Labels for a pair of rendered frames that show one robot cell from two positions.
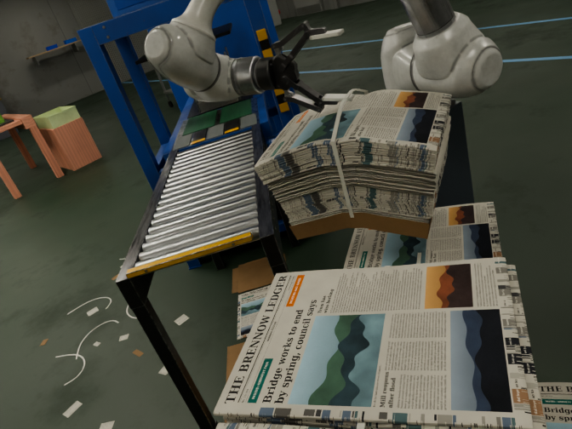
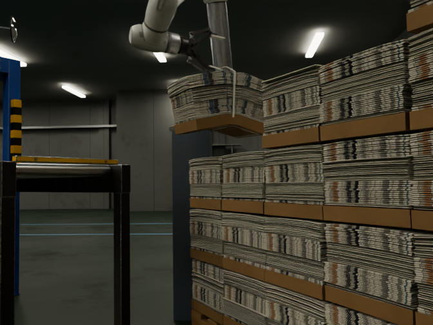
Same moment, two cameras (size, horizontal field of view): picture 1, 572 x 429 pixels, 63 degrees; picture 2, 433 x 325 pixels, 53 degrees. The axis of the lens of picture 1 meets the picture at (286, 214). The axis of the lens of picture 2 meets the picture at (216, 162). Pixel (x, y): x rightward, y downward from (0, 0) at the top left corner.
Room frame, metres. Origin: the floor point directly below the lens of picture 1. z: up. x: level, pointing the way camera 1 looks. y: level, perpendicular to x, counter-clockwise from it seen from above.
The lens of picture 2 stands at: (-0.03, 1.37, 0.72)
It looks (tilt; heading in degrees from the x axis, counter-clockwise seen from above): 3 degrees up; 305
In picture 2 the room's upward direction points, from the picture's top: 1 degrees counter-clockwise
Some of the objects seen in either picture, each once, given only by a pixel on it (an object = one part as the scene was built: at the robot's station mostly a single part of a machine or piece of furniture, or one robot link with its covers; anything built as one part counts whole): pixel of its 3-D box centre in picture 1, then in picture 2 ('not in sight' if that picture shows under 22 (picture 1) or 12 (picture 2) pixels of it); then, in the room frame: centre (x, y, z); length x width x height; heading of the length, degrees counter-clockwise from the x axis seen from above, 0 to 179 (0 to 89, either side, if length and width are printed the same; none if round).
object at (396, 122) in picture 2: not in sight; (404, 131); (0.23, 0.06, 0.86); 0.38 x 0.29 x 0.04; 65
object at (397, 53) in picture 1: (409, 60); not in sight; (1.43, -0.51, 1.17); 0.18 x 0.16 x 0.22; 18
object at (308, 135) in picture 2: not in sight; (330, 140); (0.49, -0.07, 0.86); 0.38 x 0.29 x 0.04; 65
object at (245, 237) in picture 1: (189, 255); (70, 160); (1.37, 0.34, 0.81); 0.43 x 0.03 x 0.02; 86
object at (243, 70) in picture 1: (251, 76); (172, 43); (1.17, -0.03, 1.32); 0.09 x 0.06 x 0.09; 148
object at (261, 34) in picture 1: (272, 71); (15, 134); (2.66, -0.19, 1.05); 0.05 x 0.05 x 0.45; 86
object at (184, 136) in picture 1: (220, 128); not in sight; (3.05, 0.23, 0.75); 0.70 x 0.65 x 0.10; 176
